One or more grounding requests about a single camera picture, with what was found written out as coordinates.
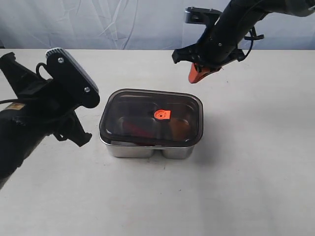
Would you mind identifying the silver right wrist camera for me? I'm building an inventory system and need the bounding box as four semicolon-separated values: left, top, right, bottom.
185;7;222;25

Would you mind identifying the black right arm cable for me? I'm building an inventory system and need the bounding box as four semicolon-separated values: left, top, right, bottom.
237;26;265;59

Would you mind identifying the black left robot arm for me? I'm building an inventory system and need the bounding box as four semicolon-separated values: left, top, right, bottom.
0;52;92;187

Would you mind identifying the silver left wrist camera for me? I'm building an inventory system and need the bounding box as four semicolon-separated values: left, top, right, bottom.
45;47;100;109

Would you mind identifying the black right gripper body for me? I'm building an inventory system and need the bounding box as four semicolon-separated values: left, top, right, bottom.
172;27;246;69

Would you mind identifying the steel two-compartment lunch box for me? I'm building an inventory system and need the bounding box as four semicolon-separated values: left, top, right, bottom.
99;132;194;159

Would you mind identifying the yellow toy cheese wedge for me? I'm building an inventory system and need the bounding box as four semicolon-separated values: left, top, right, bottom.
169;118;190;140

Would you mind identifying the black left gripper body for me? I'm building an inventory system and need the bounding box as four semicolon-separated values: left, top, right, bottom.
0;52;93;147

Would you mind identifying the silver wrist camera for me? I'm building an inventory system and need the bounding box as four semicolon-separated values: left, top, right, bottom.
185;7;222;25
45;47;100;109

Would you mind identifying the red toy sausage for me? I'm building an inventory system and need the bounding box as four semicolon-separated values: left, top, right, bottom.
122;120;154;138

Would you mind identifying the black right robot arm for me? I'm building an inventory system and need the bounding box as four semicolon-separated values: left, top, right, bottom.
172;0;315;84

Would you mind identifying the blue-grey backdrop cloth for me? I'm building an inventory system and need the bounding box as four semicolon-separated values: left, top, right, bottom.
0;0;315;51

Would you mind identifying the dark transparent lunch box lid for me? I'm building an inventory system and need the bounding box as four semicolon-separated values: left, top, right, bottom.
99;88;204;147

